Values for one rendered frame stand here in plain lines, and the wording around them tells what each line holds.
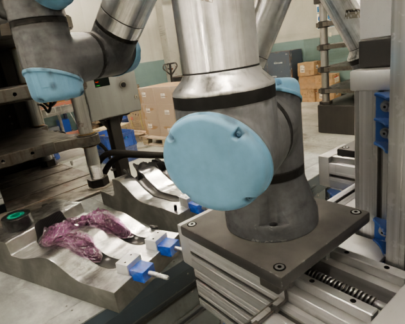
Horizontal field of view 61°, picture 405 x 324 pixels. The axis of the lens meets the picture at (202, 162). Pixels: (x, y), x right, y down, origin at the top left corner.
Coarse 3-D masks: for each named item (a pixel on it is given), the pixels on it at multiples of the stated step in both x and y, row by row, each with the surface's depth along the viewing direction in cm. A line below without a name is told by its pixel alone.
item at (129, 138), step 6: (102, 132) 516; (126, 132) 479; (132, 132) 487; (102, 138) 478; (108, 138) 468; (126, 138) 478; (132, 138) 488; (108, 144) 473; (126, 144) 481; (132, 144) 489
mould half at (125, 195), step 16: (128, 176) 123; (160, 176) 126; (112, 192) 132; (128, 192) 118; (144, 192) 117; (176, 192) 116; (112, 208) 132; (128, 208) 122; (144, 208) 112; (160, 208) 105; (160, 224) 108; (176, 224) 101
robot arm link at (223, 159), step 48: (192, 0) 33; (240, 0) 33; (192, 48) 34; (240, 48) 34; (192, 96) 34; (240, 96) 34; (192, 144) 35; (240, 144) 33; (288, 144) 43; (192, 192) 38; (240, 192) 35
